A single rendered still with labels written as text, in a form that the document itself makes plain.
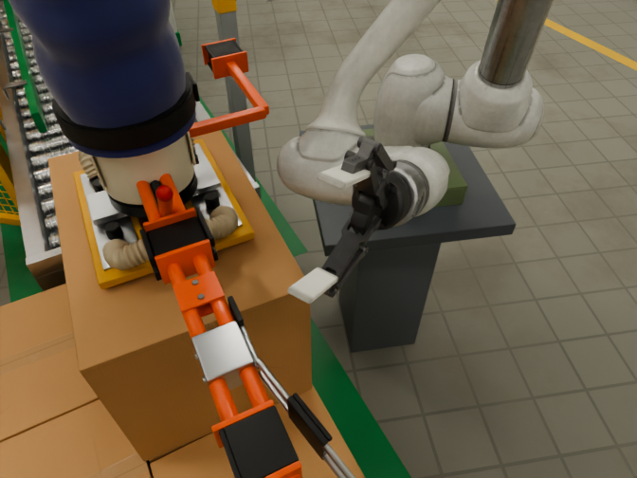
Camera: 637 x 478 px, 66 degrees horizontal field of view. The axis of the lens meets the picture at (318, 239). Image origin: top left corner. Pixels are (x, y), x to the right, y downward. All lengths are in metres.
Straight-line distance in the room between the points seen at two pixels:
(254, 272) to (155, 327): 0.20
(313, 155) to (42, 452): 0.89
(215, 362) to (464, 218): 0.87
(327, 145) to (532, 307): 1.54
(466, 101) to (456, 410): 1.08
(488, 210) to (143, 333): 0.92
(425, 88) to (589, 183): 1.80
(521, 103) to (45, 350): 1.30
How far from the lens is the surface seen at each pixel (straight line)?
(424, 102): 1.23
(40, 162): 2.07
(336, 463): 0.58
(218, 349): 0.66
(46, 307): 1.55
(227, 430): 0.60
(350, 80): 0.85
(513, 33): 1.12
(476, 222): 1.34
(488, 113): 1.22
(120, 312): 0.93
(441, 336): 2.01
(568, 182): 2.86
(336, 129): 0.82
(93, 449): 1.28
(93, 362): 0.89
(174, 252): 0.75
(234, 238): 0.95
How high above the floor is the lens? 1.65
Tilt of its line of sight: 47 degrees down
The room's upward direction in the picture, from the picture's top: straight up
